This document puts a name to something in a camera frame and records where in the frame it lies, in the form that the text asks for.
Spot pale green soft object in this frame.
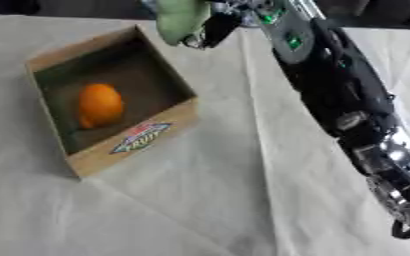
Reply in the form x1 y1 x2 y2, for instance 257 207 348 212
154 0 214 47

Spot orange toy fruit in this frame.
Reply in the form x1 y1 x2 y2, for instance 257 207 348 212
75 82 127 130

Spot tan cardboard box green inside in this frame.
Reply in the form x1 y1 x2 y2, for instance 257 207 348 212
23 23 202 178

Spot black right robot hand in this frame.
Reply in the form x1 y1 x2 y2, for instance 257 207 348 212
180 0 261 50

